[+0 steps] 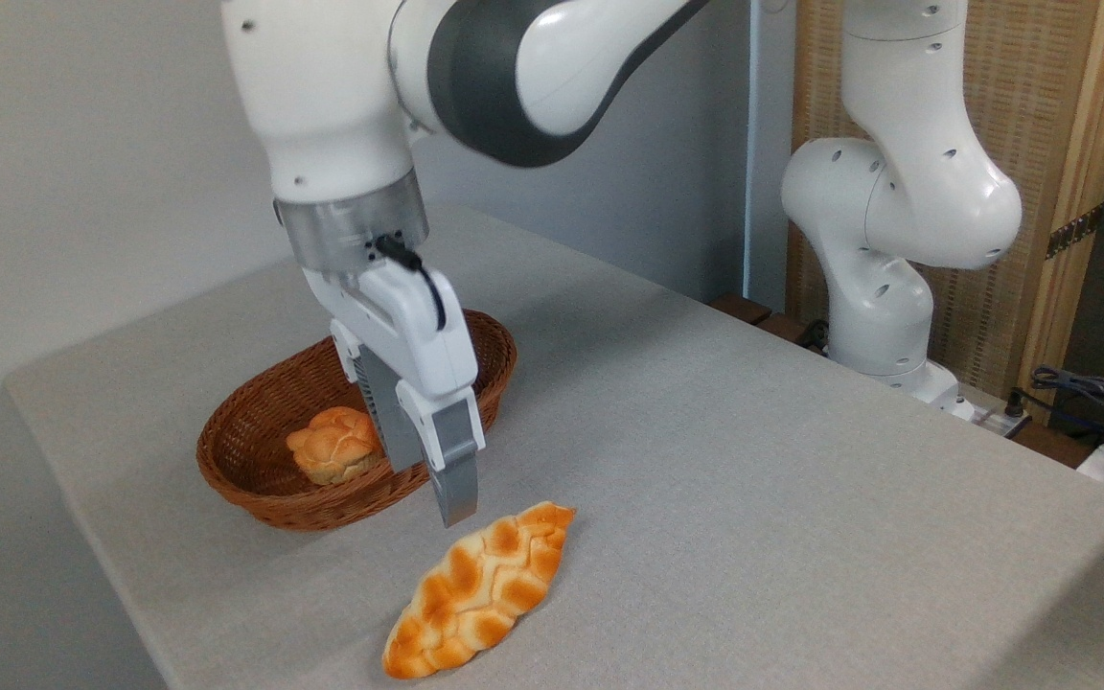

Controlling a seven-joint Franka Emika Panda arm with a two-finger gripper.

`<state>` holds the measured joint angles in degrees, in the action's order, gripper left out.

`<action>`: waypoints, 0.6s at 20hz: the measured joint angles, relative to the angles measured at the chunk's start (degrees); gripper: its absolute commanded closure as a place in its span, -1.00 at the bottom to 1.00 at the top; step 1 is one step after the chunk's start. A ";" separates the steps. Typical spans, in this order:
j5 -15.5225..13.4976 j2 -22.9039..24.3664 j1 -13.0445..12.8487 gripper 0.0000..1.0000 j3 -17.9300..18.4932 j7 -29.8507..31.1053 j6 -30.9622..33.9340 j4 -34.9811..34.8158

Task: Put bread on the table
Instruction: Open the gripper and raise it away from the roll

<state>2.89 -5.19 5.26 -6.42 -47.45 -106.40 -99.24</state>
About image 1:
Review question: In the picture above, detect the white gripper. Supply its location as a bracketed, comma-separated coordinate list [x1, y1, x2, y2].
[301, 261, 487, 529]

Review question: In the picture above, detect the long braided bread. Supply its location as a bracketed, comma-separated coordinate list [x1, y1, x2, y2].
[381, 501, 577, 680]

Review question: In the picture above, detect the round bread bun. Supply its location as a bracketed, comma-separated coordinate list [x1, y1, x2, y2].
[286, 406, 385, 486]

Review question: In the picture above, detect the brown wicker basket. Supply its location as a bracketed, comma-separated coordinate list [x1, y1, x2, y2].
[195, 309, 518, 533]

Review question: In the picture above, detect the metal screen hinge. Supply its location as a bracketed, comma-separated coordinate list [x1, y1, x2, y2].
[1046, 203, 1104, 260]

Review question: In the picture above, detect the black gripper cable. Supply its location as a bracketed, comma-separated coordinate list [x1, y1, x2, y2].
[375, 235, 448, 333]

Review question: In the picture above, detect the grey cable bundle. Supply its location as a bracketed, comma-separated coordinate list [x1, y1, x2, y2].
[1031, 366, 1104, 427]

